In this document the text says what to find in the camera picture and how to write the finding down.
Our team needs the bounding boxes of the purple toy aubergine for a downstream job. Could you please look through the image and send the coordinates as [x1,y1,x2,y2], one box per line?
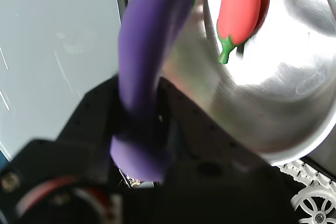
[110,0,203,183]

